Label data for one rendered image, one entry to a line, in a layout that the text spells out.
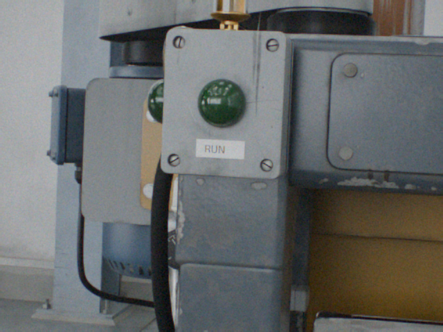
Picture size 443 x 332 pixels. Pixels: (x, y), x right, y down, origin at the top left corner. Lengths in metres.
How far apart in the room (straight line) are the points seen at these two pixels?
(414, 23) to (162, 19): 0.32
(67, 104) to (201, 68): 0.51
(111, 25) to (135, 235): 0.24
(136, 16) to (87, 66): 4.62
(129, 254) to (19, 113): 5.21
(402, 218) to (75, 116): 0.41
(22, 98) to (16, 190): 0.62
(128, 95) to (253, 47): 0.48
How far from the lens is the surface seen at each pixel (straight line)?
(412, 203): 0.85
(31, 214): 6.25
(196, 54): 0.57
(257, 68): 0.56
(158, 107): 0.58
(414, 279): 0.91
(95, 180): 1.04
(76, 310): 5.75
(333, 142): 0.60
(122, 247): 1.08
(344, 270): 0.91
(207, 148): 0.56
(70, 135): 1.06
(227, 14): 0.64
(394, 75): 0.60
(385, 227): 0.85
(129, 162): 1.03
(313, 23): 0.72
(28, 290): 6.29
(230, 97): 0.55
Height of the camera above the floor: 1.28
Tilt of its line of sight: 3 degrees down
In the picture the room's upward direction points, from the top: 3 degrees clockwise
